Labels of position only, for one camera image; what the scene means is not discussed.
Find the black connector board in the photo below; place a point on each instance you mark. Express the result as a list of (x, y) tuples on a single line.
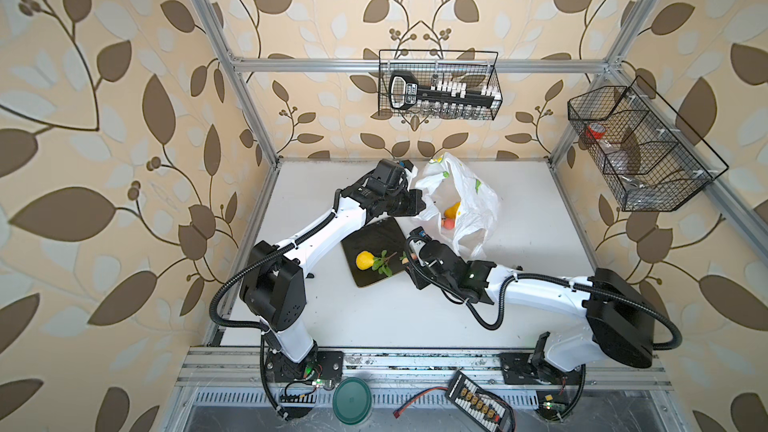
[(484, 408)]

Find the yellow fake lemon with leaves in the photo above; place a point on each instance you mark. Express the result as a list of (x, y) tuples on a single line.
[(365, 260)]

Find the yellow fake pear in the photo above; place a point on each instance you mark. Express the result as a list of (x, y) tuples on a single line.
[(452, 211)]

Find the black wire basket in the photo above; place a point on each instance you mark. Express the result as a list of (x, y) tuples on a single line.
[(474, 68), (669, 156)]

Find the white plastic bag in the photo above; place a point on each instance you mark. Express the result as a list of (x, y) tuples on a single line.
[(461, 208)]

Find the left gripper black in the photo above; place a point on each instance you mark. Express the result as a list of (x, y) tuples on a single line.
[(414, 206)]

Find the black wire basket centre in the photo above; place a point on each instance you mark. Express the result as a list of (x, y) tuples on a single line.
[(474, 68)]

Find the green round lid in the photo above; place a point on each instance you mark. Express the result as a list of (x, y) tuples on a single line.
[(352, 401)]

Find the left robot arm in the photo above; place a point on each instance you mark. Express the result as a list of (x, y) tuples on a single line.
[(272, 284)]

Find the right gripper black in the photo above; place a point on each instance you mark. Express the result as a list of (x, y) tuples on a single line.
[(414, 270)]

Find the small circuit board right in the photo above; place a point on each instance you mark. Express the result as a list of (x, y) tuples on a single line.
[(551, 407)]

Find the black wire basket right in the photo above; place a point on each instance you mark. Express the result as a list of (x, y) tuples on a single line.
[(669, 156)]

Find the red cap plastic bottle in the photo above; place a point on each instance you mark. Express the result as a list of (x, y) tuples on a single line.
[(612, 159)]

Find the black tool set in basket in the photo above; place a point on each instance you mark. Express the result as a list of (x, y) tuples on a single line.
[(404, 92)]

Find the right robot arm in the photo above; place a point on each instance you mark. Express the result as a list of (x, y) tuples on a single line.
[(611, 320)]

